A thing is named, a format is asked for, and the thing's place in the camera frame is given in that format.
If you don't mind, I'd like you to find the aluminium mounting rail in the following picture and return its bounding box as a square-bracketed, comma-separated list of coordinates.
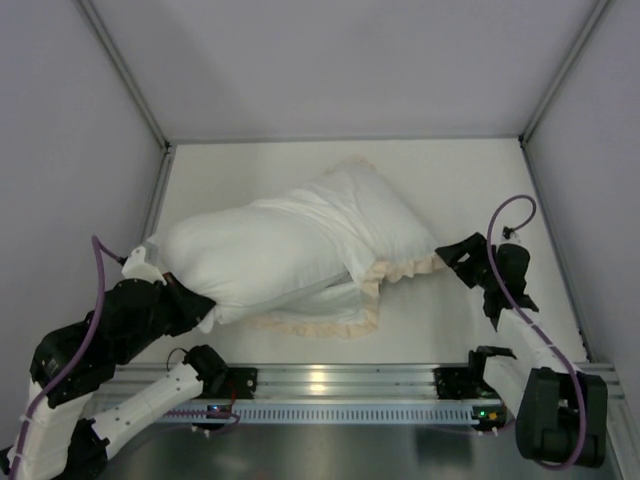
[79, 363, 626, 401]

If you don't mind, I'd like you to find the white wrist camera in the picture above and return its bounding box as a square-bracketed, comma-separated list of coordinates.
[500, 226, 523, 246]
[121, 243, 165, 283]

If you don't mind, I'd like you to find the right aluminium frame post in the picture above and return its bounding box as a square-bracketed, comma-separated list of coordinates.
[518, 0, 616, 150]

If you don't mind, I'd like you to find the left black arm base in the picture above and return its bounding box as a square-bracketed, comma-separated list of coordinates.
[197, 367, 258, 400]

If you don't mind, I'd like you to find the aluminium frame post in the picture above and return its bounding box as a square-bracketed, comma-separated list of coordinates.
[518, 0, 616, 150]
[75, 0, 171, 152]

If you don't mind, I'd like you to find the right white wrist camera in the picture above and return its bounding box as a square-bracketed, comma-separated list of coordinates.
[500, 226, 523, 246]

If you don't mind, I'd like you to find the white pillow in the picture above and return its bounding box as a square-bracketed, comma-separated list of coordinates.
[157, 200, 363, 332]

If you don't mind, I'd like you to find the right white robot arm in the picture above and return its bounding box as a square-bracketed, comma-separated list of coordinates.
[434, 233, 609, 468]

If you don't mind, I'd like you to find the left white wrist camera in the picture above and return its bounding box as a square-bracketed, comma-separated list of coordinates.
[121, 243, 165, 283]

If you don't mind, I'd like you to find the left aluminium frame post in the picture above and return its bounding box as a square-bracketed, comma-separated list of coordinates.
[75, 0, 171, 152]

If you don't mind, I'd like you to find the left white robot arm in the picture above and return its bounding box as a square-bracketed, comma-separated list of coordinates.
[1, 275, 227, 479]

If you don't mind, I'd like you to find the white pillowcase with cream ruffle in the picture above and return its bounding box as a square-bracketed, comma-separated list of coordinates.
[250, 159, 445, 339]

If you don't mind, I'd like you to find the perforated grey cable duct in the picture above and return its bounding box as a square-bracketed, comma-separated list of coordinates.
[157, 400, 506, 426]

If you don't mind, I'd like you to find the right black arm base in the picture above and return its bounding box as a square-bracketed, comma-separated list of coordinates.
[433, 367, 500, 401]

